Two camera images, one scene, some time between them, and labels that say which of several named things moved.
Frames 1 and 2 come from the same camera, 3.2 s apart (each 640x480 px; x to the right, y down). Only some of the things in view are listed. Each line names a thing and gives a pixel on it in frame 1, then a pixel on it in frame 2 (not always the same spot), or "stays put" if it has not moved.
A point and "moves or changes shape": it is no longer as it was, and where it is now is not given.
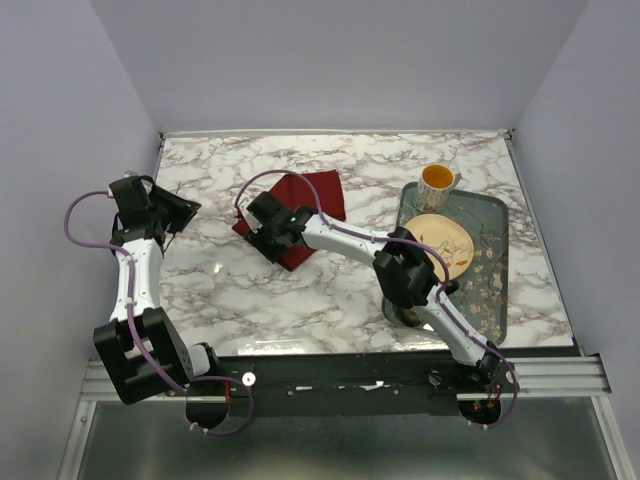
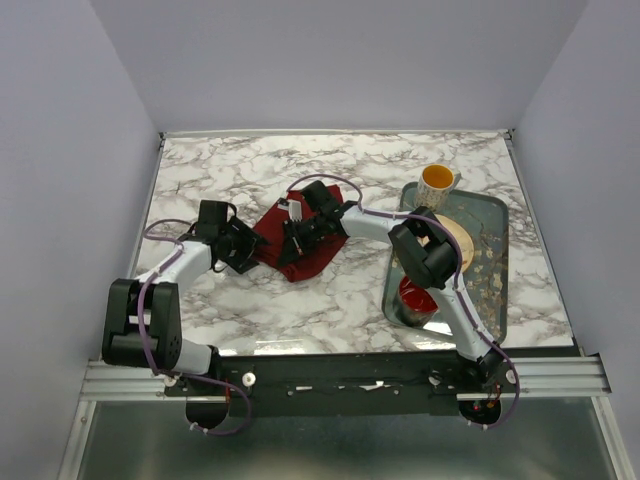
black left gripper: [184, 210] -> [250, 241]
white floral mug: [434, 185] stays put
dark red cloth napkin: [296, 193] moves or changes shape
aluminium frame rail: [563, 375] stays put
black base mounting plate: [336, 385] stays put
